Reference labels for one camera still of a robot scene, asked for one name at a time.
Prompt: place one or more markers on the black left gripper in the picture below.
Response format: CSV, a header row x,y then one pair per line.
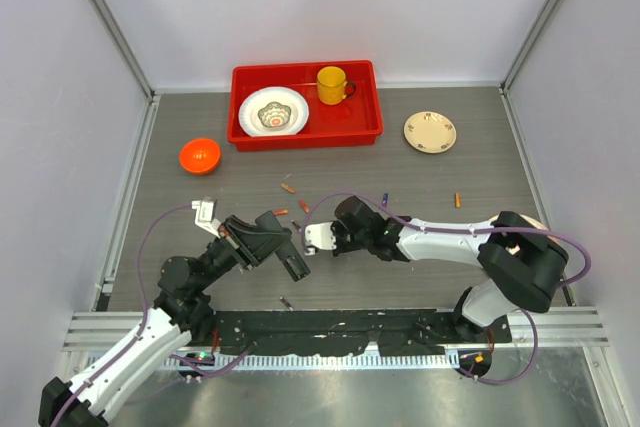
x,y
251,243

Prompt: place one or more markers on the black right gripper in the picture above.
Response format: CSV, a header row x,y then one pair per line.
x,y
336,227

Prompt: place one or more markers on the black remote control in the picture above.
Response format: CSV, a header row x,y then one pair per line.
x,y
293,261

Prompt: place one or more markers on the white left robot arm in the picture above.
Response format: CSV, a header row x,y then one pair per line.
x,y
180,314

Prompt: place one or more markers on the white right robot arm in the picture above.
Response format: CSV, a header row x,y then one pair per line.
x,y
524,268

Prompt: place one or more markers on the orange battery near edge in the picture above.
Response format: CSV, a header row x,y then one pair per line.
x,y
304,206

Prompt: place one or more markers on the orange battery left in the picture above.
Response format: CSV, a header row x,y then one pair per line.
x,y
288,188

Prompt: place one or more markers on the dark battery near base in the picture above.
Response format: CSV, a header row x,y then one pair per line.
x,y
286,303

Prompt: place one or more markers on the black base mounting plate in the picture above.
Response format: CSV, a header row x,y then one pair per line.
x,y
338,333

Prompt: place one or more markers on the orange plastic bowl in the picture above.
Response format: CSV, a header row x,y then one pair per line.
x,y
200,156

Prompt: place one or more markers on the red plastic tray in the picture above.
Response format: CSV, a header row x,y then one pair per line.
x,y
355,121

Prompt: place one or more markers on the beige floral plate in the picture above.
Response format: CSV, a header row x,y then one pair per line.
x,y
430,132

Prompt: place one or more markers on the small patterned bowl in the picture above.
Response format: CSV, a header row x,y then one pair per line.
x,y
274,115

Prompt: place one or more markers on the white paper plate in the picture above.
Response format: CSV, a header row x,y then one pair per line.
x,y
247,114

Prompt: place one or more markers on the yellow mug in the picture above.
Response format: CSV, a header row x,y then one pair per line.
x,y
333,87

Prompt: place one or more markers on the pink plate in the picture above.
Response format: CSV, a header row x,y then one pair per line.
x,y
531,221

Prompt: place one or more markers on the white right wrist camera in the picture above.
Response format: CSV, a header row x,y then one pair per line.
x,y
318,237

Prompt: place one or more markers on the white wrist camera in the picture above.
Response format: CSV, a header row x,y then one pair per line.
x,y
205,218
318,237

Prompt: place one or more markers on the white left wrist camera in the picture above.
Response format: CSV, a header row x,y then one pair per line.
x,y
205,218

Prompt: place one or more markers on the white slotted cable duct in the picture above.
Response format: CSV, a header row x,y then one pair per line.
x,y
369,360

